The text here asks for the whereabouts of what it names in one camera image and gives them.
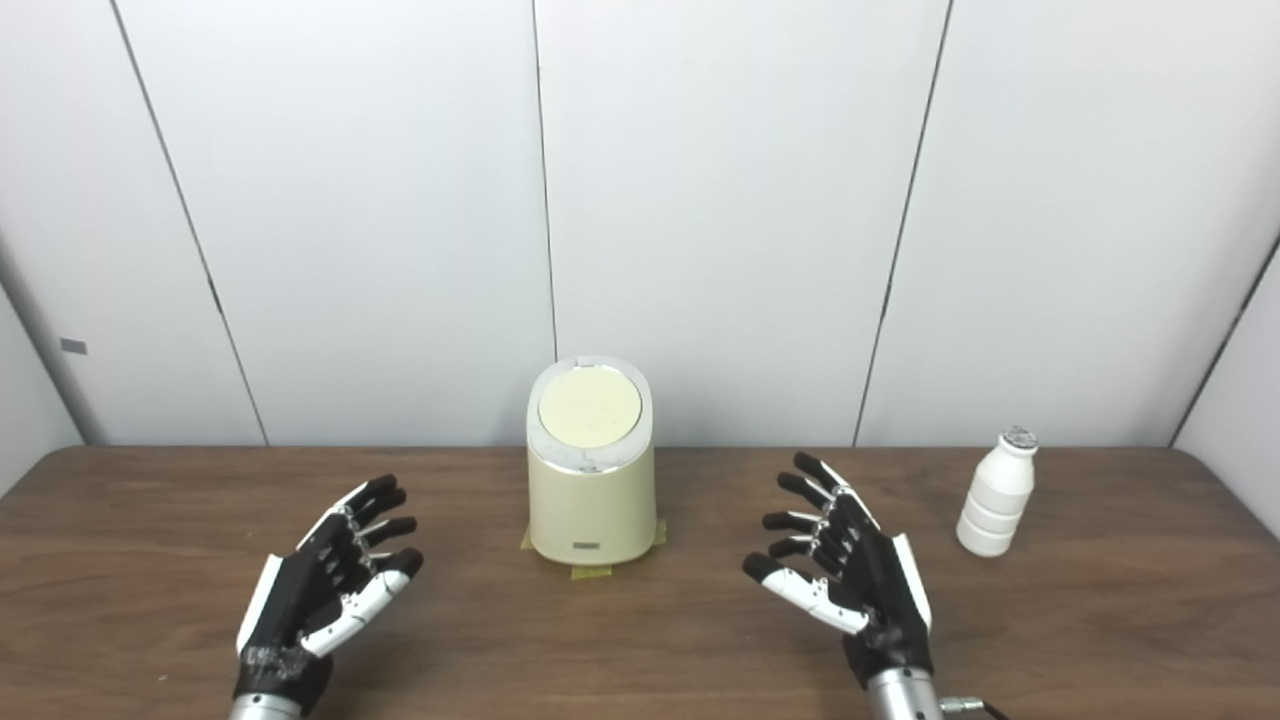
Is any small white plastic bottle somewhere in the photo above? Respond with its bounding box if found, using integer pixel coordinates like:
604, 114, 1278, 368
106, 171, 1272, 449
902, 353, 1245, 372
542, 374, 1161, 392
956, 426, 1039, 558

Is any cream-colored bin lid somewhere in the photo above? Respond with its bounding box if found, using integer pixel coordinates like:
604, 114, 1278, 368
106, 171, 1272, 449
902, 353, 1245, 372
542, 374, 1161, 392
538, 366, 643, 449

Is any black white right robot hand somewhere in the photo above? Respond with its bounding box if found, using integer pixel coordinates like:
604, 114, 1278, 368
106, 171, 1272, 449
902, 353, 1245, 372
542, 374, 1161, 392
742, 452, 935, 691

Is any cream-colored round bin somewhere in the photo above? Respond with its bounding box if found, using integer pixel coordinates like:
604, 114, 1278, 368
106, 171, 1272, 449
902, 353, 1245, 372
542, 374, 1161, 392
526, 355, 658, 567

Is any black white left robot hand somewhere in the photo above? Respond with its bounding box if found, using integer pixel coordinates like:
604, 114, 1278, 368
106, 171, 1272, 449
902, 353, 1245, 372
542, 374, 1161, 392
232, 474, 425, 716

